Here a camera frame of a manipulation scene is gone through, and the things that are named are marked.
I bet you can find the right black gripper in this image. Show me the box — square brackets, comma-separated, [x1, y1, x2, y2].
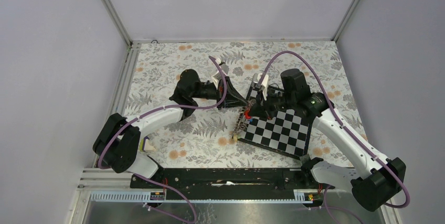
[248, 86, 296, 121]

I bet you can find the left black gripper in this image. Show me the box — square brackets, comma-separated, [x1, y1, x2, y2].
[190, 76, 248, 110]

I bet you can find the red key tag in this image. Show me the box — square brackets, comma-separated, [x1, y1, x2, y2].
[243, 109, 251, 121]

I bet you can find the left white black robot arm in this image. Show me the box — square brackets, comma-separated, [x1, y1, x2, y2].
[92, 69, 248, 188]

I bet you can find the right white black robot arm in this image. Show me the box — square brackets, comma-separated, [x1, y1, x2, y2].
[246, 69, 410, 211]

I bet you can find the black white checkerboard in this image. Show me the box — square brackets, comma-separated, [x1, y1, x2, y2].
[236, 87, 313, 161]

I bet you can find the floral patterned table mat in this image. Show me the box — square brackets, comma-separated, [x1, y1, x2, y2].
[122, 41, 365, 168]

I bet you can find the yellow purple white small object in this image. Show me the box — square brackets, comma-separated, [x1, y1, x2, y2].
[139, 136, 156, 152]

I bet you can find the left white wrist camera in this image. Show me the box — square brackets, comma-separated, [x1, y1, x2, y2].
[210, 57, 229, 88]

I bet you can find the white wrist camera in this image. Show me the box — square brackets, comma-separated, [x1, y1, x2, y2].
[251, 73, 269, 100]
[210, 57, 229, 88]

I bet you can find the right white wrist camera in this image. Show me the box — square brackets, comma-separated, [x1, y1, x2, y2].
[251, 73, 269, 100]

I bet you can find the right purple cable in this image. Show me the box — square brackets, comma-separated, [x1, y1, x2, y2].
[258, 50, 411, 224]

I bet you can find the purple cable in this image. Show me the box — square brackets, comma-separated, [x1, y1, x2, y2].
[258, 50, 411, 224]
[97, 55, 228, 224]

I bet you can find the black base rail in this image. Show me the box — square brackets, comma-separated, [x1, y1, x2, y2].
[130, 168, 326, 201]

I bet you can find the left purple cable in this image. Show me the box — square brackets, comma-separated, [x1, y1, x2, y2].
[97, 55, 228, 224]

